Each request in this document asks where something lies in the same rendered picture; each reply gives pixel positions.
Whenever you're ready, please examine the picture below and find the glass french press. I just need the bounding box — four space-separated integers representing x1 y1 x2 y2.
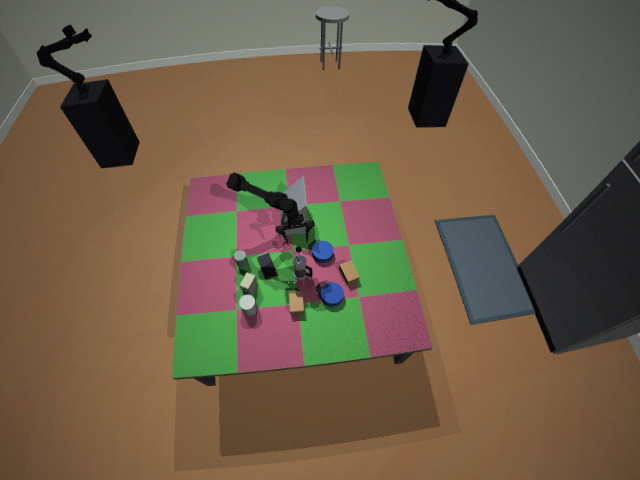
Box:
293 246 312 280

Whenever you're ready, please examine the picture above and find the brown box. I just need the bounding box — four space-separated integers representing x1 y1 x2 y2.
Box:
289 291 304 315
339 261 360 286

